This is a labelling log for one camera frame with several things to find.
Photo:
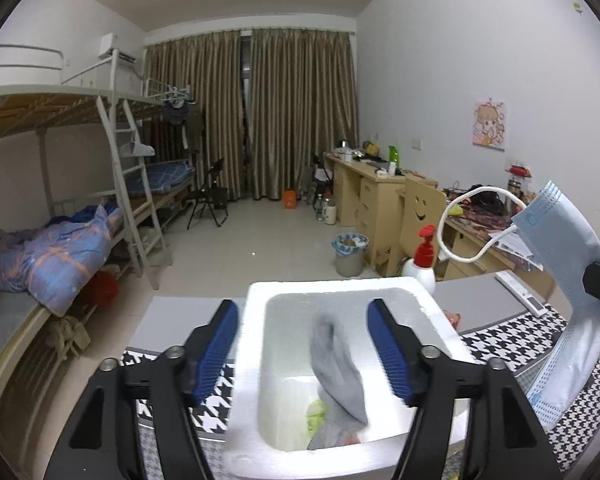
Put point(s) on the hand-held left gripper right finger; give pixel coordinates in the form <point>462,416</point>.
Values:
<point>390,355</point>

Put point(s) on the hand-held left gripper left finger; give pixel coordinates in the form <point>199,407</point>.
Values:
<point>215,355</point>

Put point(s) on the light blue face mask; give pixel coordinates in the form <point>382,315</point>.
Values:
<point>575,260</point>

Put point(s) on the grey sock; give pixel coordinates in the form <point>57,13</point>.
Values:
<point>337,380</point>

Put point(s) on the white foam box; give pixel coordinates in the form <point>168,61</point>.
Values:
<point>252,410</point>

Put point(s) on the yellow-green tissue packet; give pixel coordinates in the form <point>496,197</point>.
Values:
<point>314,417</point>

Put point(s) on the red snack packet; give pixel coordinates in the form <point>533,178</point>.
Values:
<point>452,319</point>

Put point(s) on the white remote control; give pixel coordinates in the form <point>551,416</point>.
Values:
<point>522,295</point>

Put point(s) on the white pump bottle red top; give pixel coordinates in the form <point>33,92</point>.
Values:
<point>422,272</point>

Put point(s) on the printed paper sheets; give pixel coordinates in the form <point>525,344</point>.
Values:
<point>515,247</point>

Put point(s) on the grey trash bin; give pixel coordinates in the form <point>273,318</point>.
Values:
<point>349,260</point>

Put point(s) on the houndstooth table cloth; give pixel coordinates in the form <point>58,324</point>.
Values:
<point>505,342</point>

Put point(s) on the red basin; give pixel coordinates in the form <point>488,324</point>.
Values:
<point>102,290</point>

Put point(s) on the light wooden desk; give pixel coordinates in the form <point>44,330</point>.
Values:
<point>472,250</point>
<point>375,195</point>

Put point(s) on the beige cloth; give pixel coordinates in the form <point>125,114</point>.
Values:
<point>67,335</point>

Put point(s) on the wooden smiley face chair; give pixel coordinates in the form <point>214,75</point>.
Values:
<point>420,205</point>

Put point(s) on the black folding chair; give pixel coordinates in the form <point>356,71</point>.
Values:
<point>207,195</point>

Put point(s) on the orange bucket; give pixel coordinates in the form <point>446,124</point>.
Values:
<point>290,200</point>

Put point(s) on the white bed ladder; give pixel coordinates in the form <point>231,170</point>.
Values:
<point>135,195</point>

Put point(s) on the white metal bunk bed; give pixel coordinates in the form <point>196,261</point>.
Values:
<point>170,180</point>
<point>30,105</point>

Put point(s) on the blue plaid quilt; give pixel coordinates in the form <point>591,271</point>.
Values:
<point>55,260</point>

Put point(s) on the green plastic bottle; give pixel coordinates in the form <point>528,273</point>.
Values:
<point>394,160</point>

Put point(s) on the brown curtain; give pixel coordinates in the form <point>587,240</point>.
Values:
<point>195,120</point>
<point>305,120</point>

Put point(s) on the hanging dark clothes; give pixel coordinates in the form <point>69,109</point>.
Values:
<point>182,120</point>

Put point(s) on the white air conditioner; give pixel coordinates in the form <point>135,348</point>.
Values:
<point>115,49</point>

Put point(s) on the cartoon wall poster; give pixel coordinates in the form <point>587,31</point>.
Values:
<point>490,125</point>

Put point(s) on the yellow-green wall hook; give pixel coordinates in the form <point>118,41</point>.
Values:
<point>577,8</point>

